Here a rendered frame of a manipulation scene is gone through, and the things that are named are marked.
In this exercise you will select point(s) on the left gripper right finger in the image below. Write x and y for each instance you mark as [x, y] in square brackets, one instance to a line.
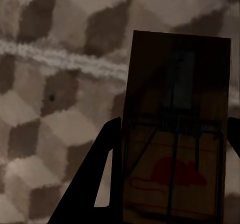
[233, 133]

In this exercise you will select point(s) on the mousetrap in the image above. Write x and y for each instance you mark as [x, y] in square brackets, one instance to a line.
[174, 129]

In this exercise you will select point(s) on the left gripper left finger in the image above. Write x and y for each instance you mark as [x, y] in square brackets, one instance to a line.
[77, 203]

